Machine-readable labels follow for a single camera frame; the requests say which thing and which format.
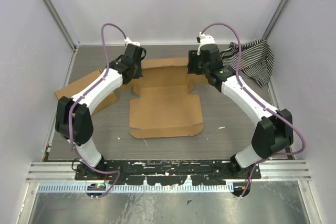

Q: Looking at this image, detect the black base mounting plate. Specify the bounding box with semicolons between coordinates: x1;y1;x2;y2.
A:
72;159;253;186

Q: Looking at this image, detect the folded brown cardboard box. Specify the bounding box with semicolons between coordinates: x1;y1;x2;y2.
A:
55;69;118;114

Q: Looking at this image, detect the brown cardboard box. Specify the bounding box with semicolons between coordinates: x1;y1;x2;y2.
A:
55;69;118;114
118;58;206;139

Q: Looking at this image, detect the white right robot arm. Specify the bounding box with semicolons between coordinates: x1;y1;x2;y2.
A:
187;44;293;179

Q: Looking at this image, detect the striped black white cloth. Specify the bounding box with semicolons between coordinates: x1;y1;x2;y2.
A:
220;39;275;88

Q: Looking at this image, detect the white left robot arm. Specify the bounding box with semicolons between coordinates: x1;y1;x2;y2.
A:
55;42;146;180

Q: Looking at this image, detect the aluminium front frame rail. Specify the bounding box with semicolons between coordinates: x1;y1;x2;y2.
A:
26;159;311;182

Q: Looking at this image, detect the grey slotted cable duct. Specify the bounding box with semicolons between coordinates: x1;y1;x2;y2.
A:
37;182;234;194

